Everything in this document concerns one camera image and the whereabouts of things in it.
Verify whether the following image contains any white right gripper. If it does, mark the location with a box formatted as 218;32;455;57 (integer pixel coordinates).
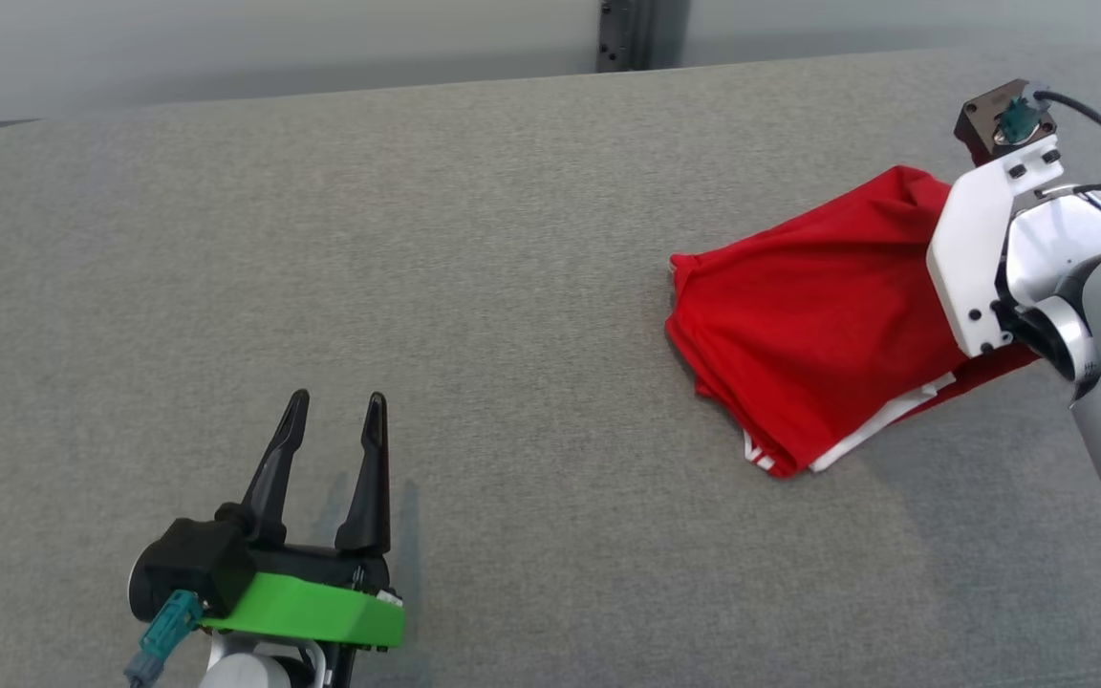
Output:
926;148;1067;360

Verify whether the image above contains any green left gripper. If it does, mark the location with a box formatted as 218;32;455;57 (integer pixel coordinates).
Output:
202;389;406;688

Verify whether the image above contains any red white basketball jersey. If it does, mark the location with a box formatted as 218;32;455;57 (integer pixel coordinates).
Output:
665;165;1041;480

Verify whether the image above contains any grey fabric sofa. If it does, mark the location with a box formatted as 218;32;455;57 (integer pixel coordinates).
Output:
0;46;1101;688

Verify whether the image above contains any black cable teal plug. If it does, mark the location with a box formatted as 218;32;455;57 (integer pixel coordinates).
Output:
125;590;204;688
1004;89;1101;159

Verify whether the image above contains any black right cable teal plug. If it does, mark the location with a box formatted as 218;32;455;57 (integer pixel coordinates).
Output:
1004;89;1101;159

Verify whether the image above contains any black left cable teal plug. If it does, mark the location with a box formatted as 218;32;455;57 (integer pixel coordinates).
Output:
125;590;204;688

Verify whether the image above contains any grey metal partition post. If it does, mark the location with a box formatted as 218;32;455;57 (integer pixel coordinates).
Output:
596;0;691;74

